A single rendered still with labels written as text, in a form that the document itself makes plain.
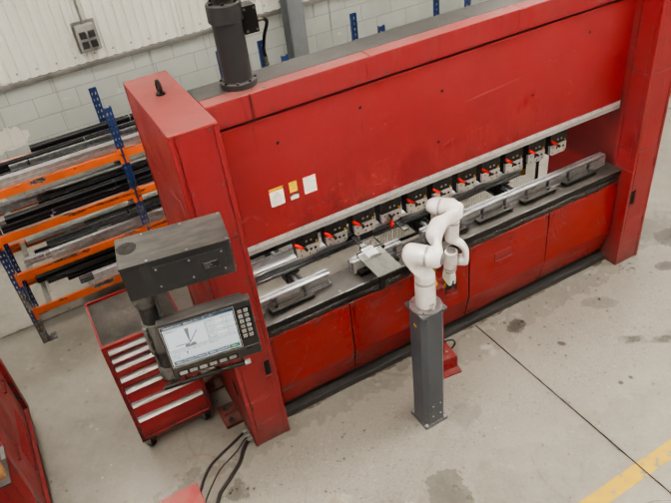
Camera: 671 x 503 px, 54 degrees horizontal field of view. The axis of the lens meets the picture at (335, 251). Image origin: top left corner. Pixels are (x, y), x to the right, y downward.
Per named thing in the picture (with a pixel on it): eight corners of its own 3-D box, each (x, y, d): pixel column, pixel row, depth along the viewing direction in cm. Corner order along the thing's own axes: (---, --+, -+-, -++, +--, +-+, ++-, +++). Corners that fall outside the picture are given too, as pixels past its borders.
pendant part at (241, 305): (175, 379, 325) (156, 327, 303) (172, 363, 334) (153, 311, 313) (263, 351, 334) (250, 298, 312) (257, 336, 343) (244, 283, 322)
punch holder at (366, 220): (354, 237, 415) (352, 215, 405) (348, 231, 422) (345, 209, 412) (375, 229, 420) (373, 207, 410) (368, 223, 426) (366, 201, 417)
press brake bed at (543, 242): (285, 420, 454) (264, 333, 404) (272, 400, 469) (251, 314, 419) (605, 259, 552) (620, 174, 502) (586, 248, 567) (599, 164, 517)
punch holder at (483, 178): (481, 184, 448) (482, 163, 438) (473, 179, 454) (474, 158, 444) (499, 177, 453) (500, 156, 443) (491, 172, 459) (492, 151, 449)
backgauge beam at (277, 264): (253, 288, 432) (250, 276, 426) (245, 277, 442) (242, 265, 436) (525, 174, 507) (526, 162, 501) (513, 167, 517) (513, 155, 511)
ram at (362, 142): (241, 259, 381) (210, 136, 333) (236, 252, 387) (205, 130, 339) (619, 108, 479) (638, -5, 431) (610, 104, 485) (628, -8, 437)
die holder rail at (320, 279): (262, 314, 412) (259, 302, 406) (258, 308, 416) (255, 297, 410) (332, 283, 428) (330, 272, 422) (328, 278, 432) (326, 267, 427)
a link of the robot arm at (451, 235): (471, 219, 406) (468, 260, 421) (444, 218, 409) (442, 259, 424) (471, 226, 398) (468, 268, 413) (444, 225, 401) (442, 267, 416)
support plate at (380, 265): (377, 277, 410) (377, 276, 409) (356, 256, 429) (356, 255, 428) (402, 267, 415) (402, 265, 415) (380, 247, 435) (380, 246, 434)
